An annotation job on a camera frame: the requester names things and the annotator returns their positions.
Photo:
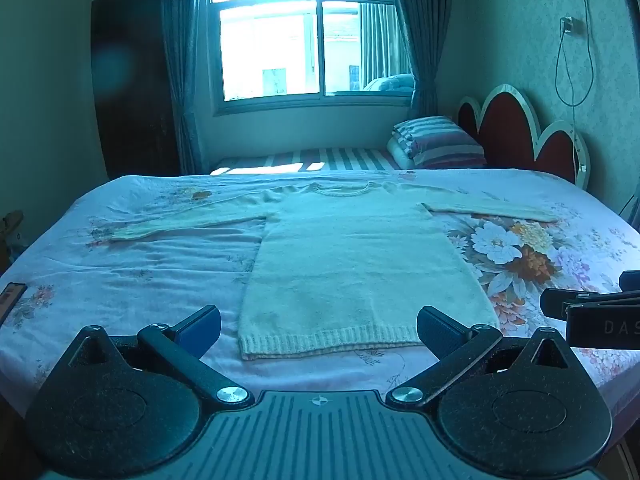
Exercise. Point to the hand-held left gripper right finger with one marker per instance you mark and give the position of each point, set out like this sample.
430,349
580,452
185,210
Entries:
436,331

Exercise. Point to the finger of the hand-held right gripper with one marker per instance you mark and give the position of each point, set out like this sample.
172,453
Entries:
557,302
631,281

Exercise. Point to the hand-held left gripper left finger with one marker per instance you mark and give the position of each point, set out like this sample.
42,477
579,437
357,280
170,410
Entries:
201,332

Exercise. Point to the cream knitted sweater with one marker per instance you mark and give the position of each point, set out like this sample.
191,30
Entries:
350,265

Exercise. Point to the floral bed sheet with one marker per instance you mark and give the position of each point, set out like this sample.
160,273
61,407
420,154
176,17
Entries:
140,270

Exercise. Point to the red scalloped headboard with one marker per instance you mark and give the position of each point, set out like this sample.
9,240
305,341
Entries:
505,132

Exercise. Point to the white folded quilt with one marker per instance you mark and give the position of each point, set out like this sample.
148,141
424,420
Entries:
400,156

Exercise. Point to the striped pillow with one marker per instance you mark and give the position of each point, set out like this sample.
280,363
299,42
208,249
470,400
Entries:
442,142

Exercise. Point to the dark flat rectangular object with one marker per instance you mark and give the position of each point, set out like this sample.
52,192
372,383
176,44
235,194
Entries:
11,297

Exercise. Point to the striped mattress sheet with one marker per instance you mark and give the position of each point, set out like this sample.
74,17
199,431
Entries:
345,159

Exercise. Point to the brown object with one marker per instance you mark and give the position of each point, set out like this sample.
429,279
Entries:
11,222

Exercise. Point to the dark wooden wardrobe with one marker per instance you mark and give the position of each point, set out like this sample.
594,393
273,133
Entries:
132,90

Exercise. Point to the blue quilt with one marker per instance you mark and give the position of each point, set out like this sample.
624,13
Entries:
392,82

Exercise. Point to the blue curtain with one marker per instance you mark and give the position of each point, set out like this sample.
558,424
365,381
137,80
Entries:
422,35
182,60

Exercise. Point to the window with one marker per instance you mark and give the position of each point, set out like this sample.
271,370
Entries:
285,45

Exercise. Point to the sheer curtain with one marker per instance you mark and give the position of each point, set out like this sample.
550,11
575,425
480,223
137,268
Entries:
380,35

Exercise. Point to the wall charger plug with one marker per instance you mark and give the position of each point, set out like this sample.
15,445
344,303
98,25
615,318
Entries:
571,25

